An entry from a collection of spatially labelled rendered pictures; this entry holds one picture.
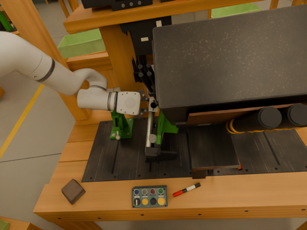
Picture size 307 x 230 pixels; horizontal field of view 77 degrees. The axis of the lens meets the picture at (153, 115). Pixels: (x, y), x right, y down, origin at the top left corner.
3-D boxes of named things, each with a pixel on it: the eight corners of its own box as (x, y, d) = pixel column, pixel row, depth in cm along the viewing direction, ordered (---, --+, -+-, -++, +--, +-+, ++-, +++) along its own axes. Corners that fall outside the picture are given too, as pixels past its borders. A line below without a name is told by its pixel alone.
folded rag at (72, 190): (86, 191, 93) (83, 189, 91) (72, 205, 89) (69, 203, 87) (75, 180, 98) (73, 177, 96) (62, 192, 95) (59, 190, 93)
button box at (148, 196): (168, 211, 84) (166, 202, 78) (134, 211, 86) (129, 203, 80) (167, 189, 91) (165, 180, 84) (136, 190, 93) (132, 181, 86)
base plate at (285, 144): (319, 172, 84) (321, 170, 82) (82, 183, 98) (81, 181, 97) (278, 107, 113) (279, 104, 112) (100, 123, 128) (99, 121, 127)
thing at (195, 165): (239, 169, 68) (240, 165, 66) (192, 172, 70) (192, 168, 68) (216, 98, 95) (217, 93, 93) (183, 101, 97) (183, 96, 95)
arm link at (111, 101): (107, 111, 80) (114, 112, 80) (108, 90, 80) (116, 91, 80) (110, 112, 89) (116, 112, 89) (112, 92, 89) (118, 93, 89)
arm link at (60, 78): (40, 40, 67) (97, 81, 93) (28, 82, 61) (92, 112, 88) (60, 35, 63) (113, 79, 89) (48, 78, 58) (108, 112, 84)
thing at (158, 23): (174, 51, 84) (171, 14, 74) (136, 56, 86) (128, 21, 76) (173, 39, 93) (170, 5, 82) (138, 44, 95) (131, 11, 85)
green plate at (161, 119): (175, 142, 87) (185, 109, 72) (157, 141, 86) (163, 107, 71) (173, 123, 95) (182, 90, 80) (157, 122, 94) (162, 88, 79)
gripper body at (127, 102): (112, 113, 81) (138, 115, 81) (114, 89, 81) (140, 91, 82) (114, 113, 88) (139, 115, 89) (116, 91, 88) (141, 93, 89)
